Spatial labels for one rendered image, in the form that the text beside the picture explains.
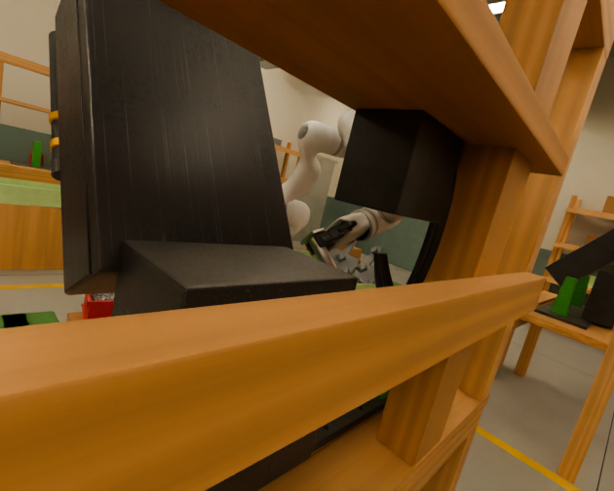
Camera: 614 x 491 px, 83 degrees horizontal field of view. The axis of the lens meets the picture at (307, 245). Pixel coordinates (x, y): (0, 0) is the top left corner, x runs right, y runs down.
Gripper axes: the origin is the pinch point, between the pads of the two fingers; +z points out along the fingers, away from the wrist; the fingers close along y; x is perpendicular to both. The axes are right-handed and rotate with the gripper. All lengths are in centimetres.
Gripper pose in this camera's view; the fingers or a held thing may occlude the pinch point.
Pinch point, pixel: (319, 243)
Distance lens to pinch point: 80.3
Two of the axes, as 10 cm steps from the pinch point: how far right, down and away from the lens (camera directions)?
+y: 5.0, -4.8, -7.2
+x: 5.3, 8.3, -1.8
